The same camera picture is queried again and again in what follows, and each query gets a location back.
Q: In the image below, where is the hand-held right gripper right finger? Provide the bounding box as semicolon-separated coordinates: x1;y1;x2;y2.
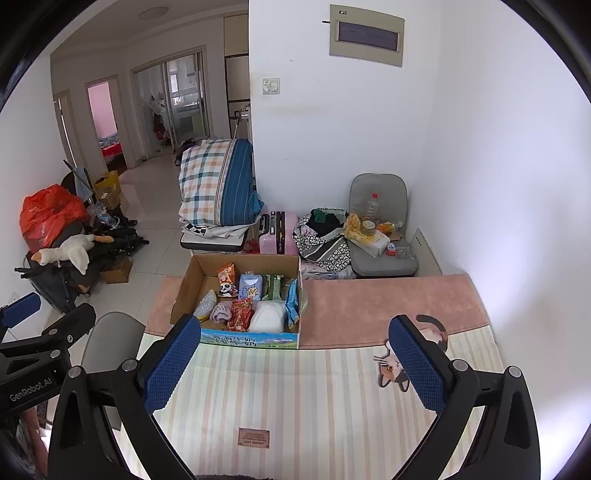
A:
389;315;541;480

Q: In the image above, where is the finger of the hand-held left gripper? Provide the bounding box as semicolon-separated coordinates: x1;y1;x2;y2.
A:
39;303;98;361
0;292;42;328

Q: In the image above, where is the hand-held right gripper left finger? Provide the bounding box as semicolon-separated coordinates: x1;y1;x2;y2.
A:
48;315;202;480

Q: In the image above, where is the red snack packet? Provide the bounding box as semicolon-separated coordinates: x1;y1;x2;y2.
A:
226;298;256;332

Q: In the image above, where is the white plastic bag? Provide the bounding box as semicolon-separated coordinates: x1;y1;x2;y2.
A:
248;300;288;333

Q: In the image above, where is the blue tissue pack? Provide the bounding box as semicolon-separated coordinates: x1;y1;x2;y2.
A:
238;272;264;301

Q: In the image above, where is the green snack packet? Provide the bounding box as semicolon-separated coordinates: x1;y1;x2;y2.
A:
263;273;289;302

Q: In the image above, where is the blue snack packet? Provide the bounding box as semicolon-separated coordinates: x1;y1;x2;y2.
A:
285;279;301;330

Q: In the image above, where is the cat-shaped mat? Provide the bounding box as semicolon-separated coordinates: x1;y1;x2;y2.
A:
373;314;448;393

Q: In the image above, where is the small brown cardboard box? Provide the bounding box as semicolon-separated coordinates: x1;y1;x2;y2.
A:
99;256;134;284

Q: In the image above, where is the white goose plush toy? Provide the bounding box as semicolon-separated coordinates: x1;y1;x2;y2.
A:
31;234;114;274

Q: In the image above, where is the pink mat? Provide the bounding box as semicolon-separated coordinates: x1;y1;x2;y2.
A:
145;273;490;349

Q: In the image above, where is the orange plastic bag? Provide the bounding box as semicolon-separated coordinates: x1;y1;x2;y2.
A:
19;185;88;252

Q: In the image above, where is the white board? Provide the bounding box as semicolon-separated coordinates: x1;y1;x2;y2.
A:
411;227;444;276

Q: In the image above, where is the striped mat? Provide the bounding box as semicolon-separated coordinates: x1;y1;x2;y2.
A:
111;325;506;480

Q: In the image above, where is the white tissue box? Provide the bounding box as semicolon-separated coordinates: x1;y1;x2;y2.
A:
355;231;391;257

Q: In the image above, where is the white folded bedding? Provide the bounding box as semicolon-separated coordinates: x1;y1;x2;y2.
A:
179;222;259;252

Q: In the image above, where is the yellow paper bag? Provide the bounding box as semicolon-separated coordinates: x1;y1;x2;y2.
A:
95;171;122;208

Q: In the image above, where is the black white patterned bag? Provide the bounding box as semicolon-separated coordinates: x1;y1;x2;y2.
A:
293;208;354;273

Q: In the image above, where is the yellow plastic bag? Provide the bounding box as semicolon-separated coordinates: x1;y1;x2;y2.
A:
344;213;370;241

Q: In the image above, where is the pink suitcase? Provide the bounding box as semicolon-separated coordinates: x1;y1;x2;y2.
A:
259;211;299;256

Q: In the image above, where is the grey floor chair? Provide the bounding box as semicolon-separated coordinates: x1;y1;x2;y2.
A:
347;174;419;278

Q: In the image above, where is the plaid bedding bundle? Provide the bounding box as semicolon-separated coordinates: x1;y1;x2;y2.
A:
178;138;265;227

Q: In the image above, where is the sliding glass door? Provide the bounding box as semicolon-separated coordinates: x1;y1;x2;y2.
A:
130;46;213;162

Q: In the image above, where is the wall electric panel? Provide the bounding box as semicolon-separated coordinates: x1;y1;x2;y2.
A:
329;4;406;68

